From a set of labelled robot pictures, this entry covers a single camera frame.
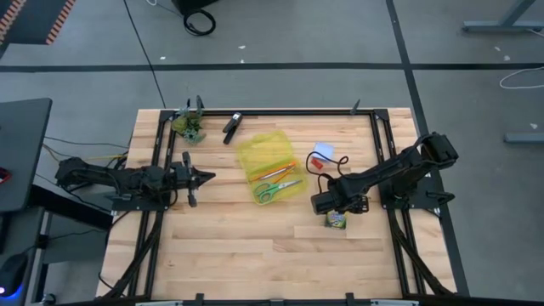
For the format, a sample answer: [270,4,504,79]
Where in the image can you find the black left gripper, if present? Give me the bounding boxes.
[169,150,217,209]

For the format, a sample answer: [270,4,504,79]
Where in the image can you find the crayon box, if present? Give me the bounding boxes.
[325,211,348,230]

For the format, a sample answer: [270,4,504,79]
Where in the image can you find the green handled scissors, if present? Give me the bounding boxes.
[253,179,303,204]

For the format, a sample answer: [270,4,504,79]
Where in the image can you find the blue sticky note pad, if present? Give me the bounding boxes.
[313,142,336,162]

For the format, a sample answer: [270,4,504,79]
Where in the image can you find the small artificial succulent plant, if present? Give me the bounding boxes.
[171,108,207,145]

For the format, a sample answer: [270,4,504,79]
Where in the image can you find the black stapler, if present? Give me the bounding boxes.
[222,111,244,145]

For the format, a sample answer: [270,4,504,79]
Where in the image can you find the yellow translucent pencil case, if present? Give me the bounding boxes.
[236,130,308,207]

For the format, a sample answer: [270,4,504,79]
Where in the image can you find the black desk crossbar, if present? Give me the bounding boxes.
[29,184,114,230]

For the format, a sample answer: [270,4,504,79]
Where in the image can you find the black equipment base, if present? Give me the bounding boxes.
[171,0,220,14]

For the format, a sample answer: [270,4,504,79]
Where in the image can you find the dark grey desk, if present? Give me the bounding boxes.
[0,98,54,213]

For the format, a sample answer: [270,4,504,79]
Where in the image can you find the grey table foot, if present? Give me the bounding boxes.
[504,132,544,145]

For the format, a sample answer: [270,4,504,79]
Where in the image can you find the black orange striped mat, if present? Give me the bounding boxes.
[0,0,77,46]

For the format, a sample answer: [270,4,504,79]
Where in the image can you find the grey table leg base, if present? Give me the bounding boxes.
[462,0,544,34]

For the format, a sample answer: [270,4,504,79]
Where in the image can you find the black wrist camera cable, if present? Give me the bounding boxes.
[305,150,350,195]

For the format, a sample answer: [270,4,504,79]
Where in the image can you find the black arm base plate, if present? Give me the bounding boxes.
[110,193,171,213]
[377,176,445,210]

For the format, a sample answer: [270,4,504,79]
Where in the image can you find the black aluminium table frame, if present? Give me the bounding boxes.
[99,108,460,306]

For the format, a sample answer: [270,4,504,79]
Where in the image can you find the thin black floor cable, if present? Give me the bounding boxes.
[42,135,131,150]

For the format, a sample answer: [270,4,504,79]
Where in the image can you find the black coiled cable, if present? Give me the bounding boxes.
[182,8,217,37]

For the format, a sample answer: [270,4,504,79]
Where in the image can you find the white floor cable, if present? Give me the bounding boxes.
[499,65,544,90]

